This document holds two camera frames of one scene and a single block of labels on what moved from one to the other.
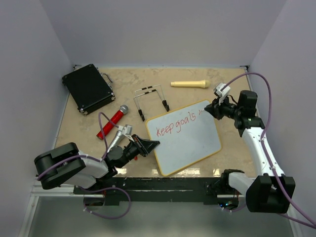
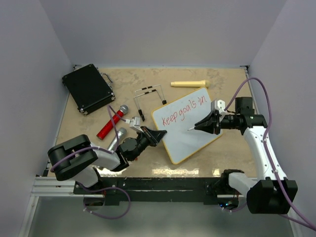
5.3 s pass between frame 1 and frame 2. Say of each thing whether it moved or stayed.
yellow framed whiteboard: moved
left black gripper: moved
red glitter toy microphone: stayed
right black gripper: moved
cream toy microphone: stayed
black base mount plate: stayed
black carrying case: stayed
